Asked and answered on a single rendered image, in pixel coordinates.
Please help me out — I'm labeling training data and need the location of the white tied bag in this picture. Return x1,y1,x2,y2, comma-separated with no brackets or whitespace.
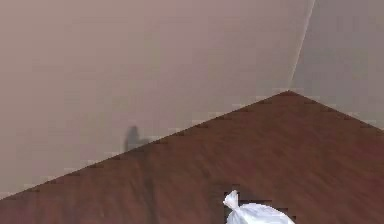
222,189,296,224

